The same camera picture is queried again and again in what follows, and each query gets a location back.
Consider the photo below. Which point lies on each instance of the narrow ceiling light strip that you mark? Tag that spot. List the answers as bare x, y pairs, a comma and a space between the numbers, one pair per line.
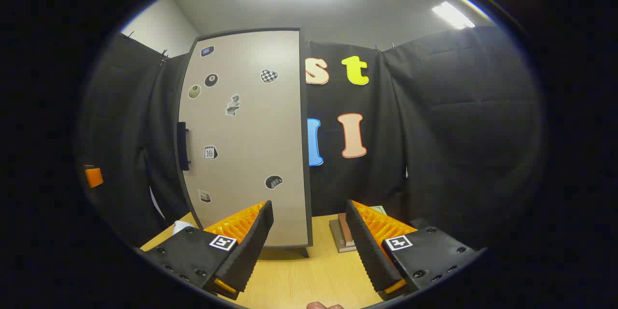
453, 14

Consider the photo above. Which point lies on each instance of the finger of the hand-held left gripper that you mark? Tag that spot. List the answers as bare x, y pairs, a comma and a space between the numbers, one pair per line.
93, 176

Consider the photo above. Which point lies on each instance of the black backdrop cloth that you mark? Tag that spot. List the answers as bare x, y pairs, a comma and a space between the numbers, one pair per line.
434, 130

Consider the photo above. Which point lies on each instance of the grey cabinet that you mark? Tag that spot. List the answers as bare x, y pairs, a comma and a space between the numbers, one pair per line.
307, 178

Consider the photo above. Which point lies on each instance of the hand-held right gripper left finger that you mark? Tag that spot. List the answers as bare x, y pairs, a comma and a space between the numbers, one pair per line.
251, 246

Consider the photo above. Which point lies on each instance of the beige cabinet door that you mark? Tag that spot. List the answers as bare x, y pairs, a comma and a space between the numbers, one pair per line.
251, 130

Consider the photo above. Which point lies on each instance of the grey book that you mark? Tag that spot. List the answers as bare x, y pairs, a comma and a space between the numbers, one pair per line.
335, 239

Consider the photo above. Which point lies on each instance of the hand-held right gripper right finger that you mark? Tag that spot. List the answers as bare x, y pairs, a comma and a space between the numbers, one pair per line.
367, 251

